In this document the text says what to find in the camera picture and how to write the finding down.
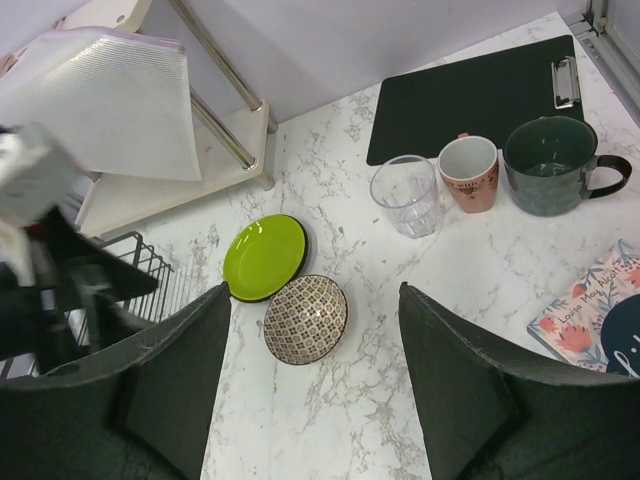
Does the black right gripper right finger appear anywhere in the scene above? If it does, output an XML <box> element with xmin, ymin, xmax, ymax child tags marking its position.
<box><xmin>399</xmin><ymin>284</ymin><xmax>639</xmax><ymax>479</ymax></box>

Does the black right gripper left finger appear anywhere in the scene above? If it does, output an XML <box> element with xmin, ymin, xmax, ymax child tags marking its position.
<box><xmin>1</xmin><ymin>283</ymin><xmax>231</xmax><ymax>479</ymax></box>

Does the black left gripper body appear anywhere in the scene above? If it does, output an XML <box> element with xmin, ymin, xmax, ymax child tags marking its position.
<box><xmin>1</xmin><ymin>122</ymin><xmax>82</xmax><ymax>280</ymax></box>

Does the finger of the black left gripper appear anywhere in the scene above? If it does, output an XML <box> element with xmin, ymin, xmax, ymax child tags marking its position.
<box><xmin>40</xmin><ymin>208</ymin><xmax>158</xmax><ymax>354</ymax></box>

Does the patterned beige bowl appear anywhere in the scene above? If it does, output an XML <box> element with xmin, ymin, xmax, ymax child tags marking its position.
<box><xmin>263</xmin><ymin>274</ymin><xmax>348</xmax><ymax>366</ymax></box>

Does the green plate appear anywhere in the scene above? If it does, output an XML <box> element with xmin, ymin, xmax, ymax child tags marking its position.
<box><xmin>222</xmin><ymin>213</ymin><xmax>307</xmax><ymax>300</ymax></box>

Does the clear glass cup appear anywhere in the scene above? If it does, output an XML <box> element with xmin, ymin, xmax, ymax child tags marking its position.
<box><xmin>369</xmin><ymin>155</ymin><xmax>442</xmax><ymax>239</ymax></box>

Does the pink floral mug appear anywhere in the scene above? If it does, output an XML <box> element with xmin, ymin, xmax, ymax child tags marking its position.
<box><xmin>437</xmin><ymin>135</ymin><xmax>500</xmax><ymax>214</ymax></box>

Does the grey mug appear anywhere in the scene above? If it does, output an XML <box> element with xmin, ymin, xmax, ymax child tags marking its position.
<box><xmin>503</xmin><ymin>116</ymin><xmax>633</xmax><ymax>217</ymax></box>

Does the Little Women book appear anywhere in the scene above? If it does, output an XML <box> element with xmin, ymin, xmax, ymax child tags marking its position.
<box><xmin>527</xmin><ymin>239</ymin><xmax>639</xmax><ymax>378</ymax></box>

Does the white two-tier shelf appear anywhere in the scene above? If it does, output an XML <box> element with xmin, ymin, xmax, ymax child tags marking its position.
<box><xmin>0</xmin><ymin>0</ymin><xmax>281</xmax><ymax>239</ymax></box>

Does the black clipboard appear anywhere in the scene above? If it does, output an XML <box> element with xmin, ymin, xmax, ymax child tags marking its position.
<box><xmin>366</xmin><ymin>35</ymin><xmax>584</xmax><ymax>166</ymax></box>

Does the black wire dish rack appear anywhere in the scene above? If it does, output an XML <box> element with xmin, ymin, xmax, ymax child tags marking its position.
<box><xmin>1</xmin><ymin>208</ymin><xmax>159</xmax><ymax>375</ymax></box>

